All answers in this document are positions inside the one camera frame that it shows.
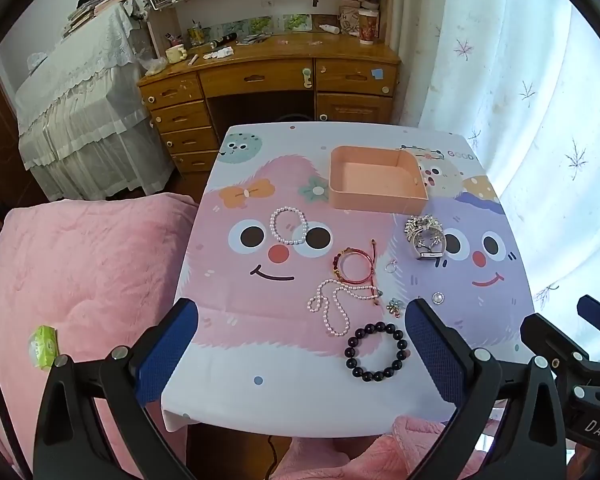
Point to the clear plastic bag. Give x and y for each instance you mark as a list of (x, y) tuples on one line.
[(156, 66)]

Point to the pink plastic tray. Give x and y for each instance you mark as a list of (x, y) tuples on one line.
[(375, 175)]

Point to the trash bin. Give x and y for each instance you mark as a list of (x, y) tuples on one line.
[(295, 117)]

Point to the white lace cover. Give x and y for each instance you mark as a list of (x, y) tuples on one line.
[(80, 110)]

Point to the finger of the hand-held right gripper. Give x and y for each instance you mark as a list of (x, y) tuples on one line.
[(550, 335), (597, 310)]

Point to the black tube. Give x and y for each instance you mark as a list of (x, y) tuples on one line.
[(226, 38)]

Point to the small flower brooch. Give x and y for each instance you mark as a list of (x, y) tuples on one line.
[(394, 306)]

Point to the white leaf print curtain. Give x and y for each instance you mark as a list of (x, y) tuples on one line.
[(520, 60)]

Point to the pink blanket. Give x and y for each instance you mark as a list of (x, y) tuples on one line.
[(80, 270)]

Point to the crumpled white tissue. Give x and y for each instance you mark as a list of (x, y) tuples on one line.
[(219, 53)]

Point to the silver rhinestone bangle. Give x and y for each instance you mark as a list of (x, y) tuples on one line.
[(420, 225)]

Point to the cartoon print tablecloth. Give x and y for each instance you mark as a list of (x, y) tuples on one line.
[(260, 320)]

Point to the wooden desk with drawers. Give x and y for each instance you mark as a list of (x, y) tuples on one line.
[(260, 77)]

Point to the pen holder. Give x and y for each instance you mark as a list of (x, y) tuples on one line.
[(196, 35)]

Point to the red patterned paper cup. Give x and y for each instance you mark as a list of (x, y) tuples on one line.
[(368, 27)]

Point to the stack of books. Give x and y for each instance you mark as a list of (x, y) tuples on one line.
[(90, 12)]

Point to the green packet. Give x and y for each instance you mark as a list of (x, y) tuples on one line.
[(42, 347)]

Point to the yellow mug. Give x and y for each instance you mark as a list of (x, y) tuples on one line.
[(176, 54)]

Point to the white bottle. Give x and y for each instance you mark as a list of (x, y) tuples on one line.
[(329, 29)]

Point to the patterned gift bag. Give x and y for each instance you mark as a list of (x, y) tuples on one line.
[(349, 20)]

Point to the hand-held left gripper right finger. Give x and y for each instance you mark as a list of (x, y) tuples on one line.
[(432, 355)]

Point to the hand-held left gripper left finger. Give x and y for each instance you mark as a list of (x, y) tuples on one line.
[(167, 350)]

